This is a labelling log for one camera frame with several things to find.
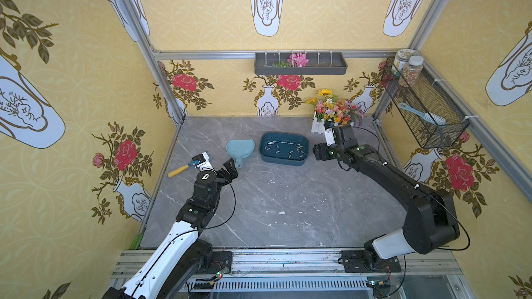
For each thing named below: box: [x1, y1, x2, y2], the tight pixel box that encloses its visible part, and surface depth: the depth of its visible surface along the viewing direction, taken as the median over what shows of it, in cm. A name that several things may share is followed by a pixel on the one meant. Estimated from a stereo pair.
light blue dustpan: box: [225, 139, 256, 169], surface depth 109 cm
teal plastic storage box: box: [259, 131, 310, 167], surface depth 108 cm
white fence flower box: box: [306, 88, 365, 135], surface depth 104 cm
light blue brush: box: [398, 102, 447, 126], surface depth 73 cm
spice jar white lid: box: [398, 55, 424, 88], surface depth 82 cm
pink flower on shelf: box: [287, 52, 309, 68], surface depth 90 cm
